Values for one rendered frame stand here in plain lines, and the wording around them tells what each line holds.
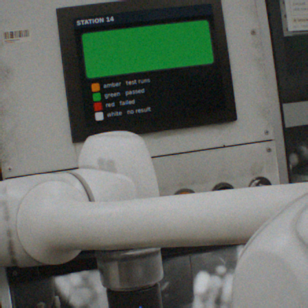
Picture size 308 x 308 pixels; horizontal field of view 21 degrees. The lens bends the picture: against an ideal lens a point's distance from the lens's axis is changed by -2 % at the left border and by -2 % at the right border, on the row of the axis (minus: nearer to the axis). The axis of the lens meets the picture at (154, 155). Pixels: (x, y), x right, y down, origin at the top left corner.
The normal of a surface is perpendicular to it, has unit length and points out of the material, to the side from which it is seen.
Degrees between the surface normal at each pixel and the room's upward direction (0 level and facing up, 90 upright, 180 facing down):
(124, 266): 90
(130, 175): 86
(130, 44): 90
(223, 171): 90
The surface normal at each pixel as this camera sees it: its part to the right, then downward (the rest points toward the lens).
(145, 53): 0.21, 0.04
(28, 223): -0.18, -0.04
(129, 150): 0.43, -0.33
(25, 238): 0.00, 0.19
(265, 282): -0.81, 0.04
